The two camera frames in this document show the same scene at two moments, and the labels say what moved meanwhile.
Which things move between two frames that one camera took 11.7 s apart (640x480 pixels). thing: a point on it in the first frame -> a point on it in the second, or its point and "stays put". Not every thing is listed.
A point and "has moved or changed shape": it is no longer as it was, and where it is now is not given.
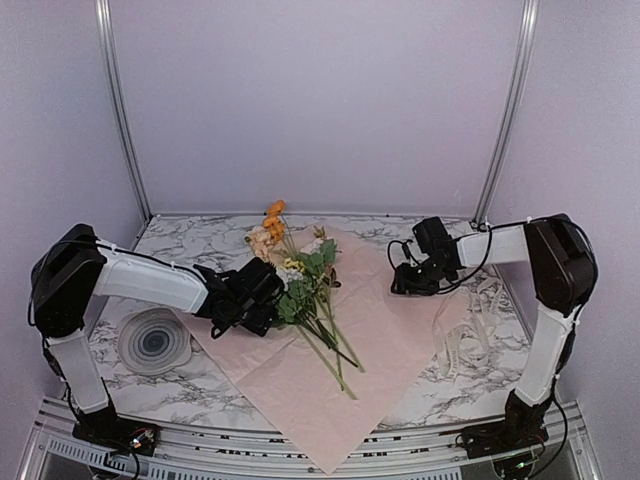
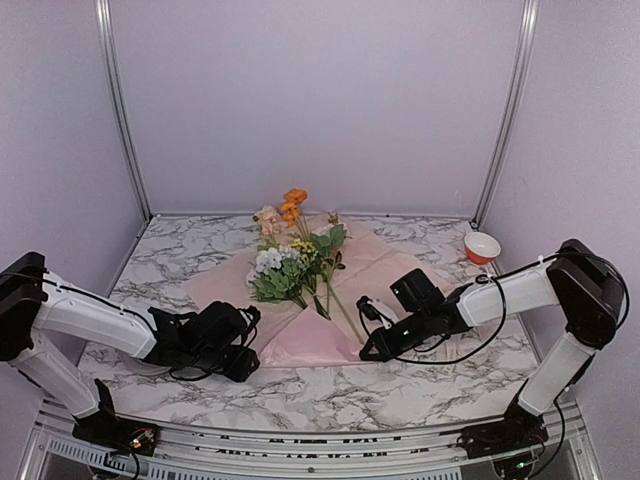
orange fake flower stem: (278, 229) -> (293, 217)
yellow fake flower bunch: (299, 267) -> (309, 271)
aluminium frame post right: (510, 119) stays put
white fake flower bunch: (304, 296) has moved or changed shape
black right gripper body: (424, 281) -> (419, 331)
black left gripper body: (257, 323) -> (209, 360)
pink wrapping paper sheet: (343, 349) has moved or changed shape
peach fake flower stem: (261, 243) -> (270, 220)
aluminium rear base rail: (356, 216) stays put
